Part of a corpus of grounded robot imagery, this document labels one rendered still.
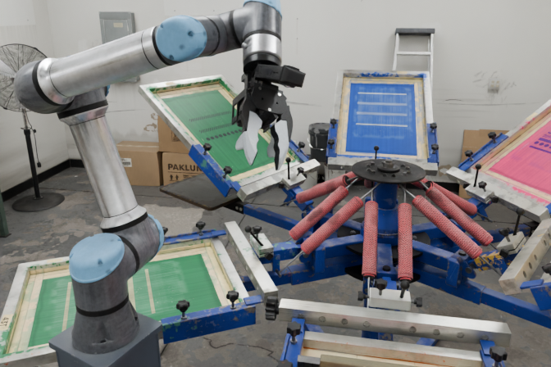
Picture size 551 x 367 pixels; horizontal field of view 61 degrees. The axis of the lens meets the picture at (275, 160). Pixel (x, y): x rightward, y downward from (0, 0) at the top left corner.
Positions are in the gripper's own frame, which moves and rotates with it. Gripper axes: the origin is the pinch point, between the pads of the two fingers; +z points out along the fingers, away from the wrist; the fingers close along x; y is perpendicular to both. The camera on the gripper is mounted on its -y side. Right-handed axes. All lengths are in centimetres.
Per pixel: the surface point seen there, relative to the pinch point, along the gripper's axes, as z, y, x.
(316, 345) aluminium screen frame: 29, 59, -51
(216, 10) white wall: -314, 323, -119
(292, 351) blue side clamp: 30, 58, -42
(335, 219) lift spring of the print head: -16, 75, -74
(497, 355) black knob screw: 31, 22, -83
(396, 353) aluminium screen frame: 31, 44, -69
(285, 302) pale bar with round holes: 16, 68, -46
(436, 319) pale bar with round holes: 22, 39, -82
